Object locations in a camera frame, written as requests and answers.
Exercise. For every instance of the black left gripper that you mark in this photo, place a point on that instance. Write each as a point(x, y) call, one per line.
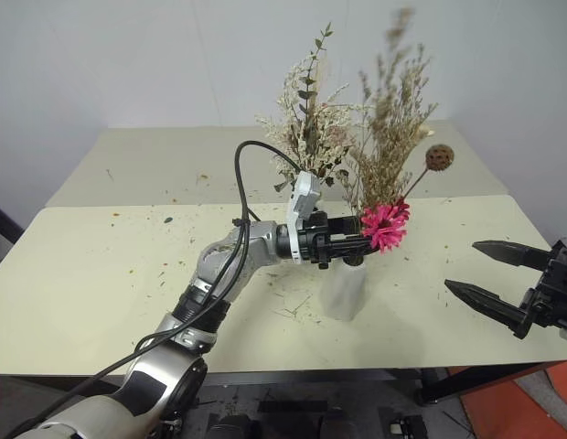
point(316, 244)

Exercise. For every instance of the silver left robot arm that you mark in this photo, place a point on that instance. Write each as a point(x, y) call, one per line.
point(260, 244)

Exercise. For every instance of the orange floor mat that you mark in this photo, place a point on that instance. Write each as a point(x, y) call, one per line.
point(507, 407)

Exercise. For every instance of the white vase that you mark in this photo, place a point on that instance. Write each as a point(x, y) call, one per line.
point(343, 292)

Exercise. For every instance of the dark object beside table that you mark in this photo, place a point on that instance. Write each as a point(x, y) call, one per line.
point(2, 233)

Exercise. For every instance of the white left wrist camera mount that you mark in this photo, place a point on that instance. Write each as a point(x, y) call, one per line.
point(302, 192)

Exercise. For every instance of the dried bouquet with pink flower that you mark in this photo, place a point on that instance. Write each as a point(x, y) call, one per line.
point(384, 231)

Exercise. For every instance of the black table frame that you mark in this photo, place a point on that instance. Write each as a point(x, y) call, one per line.
point(436, 384)

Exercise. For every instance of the dried bouquet with white flowers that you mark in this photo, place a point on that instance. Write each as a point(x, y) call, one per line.
point(306, 132)

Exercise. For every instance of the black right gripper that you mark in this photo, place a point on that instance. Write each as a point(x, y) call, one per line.
point(555, 297)

